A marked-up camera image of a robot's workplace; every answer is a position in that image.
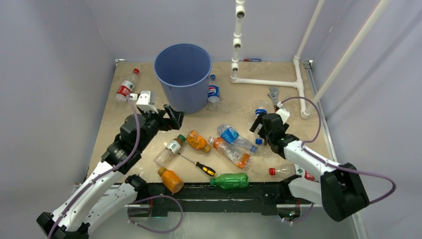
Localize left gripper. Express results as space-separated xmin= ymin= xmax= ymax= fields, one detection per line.
xmin=136 ymin=104 xmax=184 ymax=151

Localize crushed blue label bottle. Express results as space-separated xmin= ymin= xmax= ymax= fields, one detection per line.
xmin=217 ymin=123 xmax=257 ymax=153

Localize orange floral label bottle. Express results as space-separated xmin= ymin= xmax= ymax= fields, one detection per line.
xmin=208 ymin=136 xmax=251 ymax=169

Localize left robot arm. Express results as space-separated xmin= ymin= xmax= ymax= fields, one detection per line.
xmin=36 ymin=105 xmax=185 ymax=239

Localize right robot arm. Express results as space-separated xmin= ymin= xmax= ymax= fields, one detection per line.
xmin=250 ymin=113 xmax=370 ymax=222

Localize small Pepsi bottle by bin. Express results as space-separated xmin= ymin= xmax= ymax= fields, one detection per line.
xmin=208 ymin=74 xmax=220 ymax=111

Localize blue plastic bin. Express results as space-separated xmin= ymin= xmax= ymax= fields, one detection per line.
xmin=153 ymin=43 xmax=212 ymax=114

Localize orange pouch gold cap bottle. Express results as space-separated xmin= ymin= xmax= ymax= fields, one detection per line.
xmin=186 ymin=130 xmax=211 ymax=153

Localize green cap tea bottle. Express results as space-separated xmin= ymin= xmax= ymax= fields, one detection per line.
xmin=153 ymin=134 xmax=186 ymax=167

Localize red cap clear bottle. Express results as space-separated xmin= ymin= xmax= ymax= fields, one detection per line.
xmin=268 ymin=163 xmax=316 ymax=181

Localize red label clear bottle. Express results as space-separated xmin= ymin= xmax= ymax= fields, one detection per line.
xmin=114 ymin=68 xmax=140 ymax=102

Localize green plastic bottle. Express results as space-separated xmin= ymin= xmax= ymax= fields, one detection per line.
xmin=210 ymin=173 xmax=249 ymax=189

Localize orange juice bottle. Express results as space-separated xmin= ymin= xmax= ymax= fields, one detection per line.
xmin=157 ymin=167 xmax=184 ymax=194

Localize black yellow screwdriver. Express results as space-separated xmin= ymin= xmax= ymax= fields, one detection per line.
xmin=178 ymin=153 xmax=216 ymax=177

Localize red blue screwdriver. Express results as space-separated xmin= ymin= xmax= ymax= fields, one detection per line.
xmin=241 ymin=58 xmax=262 ymax=62

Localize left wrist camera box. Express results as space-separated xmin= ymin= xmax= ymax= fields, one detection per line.
xmin=129 ymin=91 xmax=158 ymax=113

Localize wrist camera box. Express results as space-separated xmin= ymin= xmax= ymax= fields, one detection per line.
xmin=276 ymin=102 xmax=290 ymax=123
xmin=129 ymin=91 xmax=158 ymax=113

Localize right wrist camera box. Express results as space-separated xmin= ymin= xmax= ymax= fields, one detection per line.
xmin=276 ymin=102 xmax=290 ymax=123

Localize red handled adjustable wrench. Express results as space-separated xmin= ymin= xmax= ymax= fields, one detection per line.
xmin=267 ymin=86 xmax=280 ymax=111

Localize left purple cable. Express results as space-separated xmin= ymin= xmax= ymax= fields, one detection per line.
xmin=47 ymin=96 xmax=142 ymax=239

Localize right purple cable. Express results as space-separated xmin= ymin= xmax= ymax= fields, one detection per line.
xmin=279 ymin=96 xmax=397 ymax=205

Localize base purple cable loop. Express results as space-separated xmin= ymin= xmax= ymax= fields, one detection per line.
xmin=127 ymin=196 xmax=183 ymax=235

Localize white PVC pipe frame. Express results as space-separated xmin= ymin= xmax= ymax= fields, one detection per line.
xmin=230 ymin=0 xmax=390 ymax=104

